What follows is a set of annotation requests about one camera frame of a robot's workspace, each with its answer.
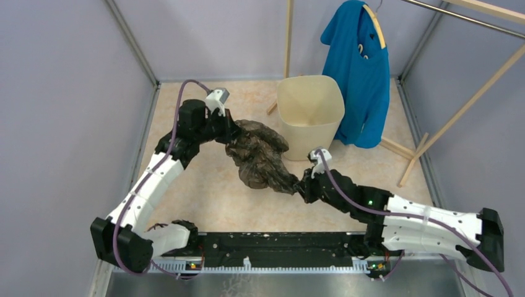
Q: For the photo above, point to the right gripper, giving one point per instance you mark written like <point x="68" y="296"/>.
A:
<point x="306" y="184"/>

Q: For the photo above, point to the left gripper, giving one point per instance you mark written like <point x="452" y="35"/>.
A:
<point x="230" y="128"/>

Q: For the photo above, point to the dark translucent trash bag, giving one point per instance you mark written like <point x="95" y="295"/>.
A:
<point x="257" y="152"/>

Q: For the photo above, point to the cream plastic trash bin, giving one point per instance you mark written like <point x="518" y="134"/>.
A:
<point x="310" y="109"/>

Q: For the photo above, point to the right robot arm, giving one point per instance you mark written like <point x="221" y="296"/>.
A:
<point x="396" y="223"/>

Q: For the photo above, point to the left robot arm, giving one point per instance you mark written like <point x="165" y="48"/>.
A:
<point x="121" y="238"/>

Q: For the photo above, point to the blue t-shirt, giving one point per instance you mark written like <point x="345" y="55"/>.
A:
<point x="360" y="67"/>

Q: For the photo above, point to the wooden clothes hanger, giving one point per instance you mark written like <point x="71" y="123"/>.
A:
<point x="377" y="26"/>

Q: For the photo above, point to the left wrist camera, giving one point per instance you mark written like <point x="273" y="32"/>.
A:
<point x="217" y="98"/>

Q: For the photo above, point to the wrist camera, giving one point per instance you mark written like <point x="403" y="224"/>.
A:
<point x="318" y="157"/>
<point x="217" y="98"/>

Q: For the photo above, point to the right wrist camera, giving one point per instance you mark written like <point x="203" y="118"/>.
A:
<point x="318" y="157"/>

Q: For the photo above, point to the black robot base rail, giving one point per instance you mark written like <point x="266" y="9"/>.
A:
<point x="278" y="250"/>

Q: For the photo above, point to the white comb cable tray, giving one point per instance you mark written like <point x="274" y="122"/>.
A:
<point x="182" y="266"/>

